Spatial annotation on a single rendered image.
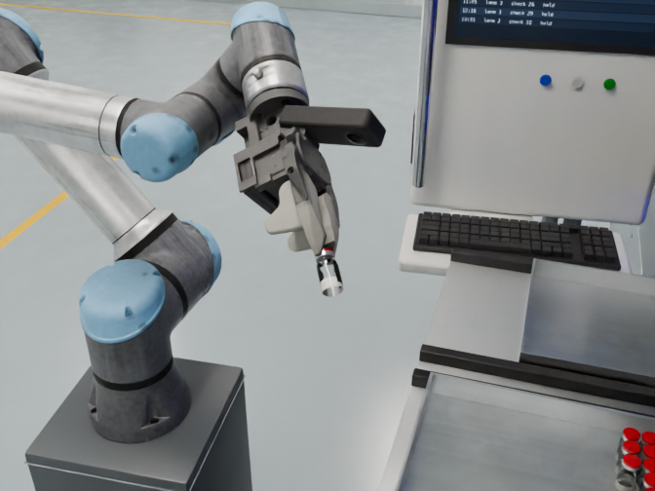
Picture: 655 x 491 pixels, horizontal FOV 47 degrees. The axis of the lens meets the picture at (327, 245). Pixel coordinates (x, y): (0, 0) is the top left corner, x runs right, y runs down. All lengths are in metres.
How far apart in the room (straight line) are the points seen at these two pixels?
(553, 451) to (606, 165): 0.78
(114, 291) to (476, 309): 0.57
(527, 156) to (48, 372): 1.66
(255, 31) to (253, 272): 2.04
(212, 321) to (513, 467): 1.81
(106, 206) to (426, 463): 0.58
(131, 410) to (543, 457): 0.57
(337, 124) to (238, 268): 2.16
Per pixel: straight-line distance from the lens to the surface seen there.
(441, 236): 1.53
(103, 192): 1.16
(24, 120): 0.99
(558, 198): 1.67
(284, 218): 0.78
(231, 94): 0.96
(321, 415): 2.30
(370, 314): 2.68
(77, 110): 0.94
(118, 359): 1.08
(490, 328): 1.21
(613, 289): 1.35
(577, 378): 1.12
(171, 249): 1.14
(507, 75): 1.56
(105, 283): 1.08
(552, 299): 1.29
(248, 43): 0.93
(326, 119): 0.82
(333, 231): 0.79
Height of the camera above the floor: 1.60
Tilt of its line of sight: 32 degrees down
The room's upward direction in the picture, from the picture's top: straight up
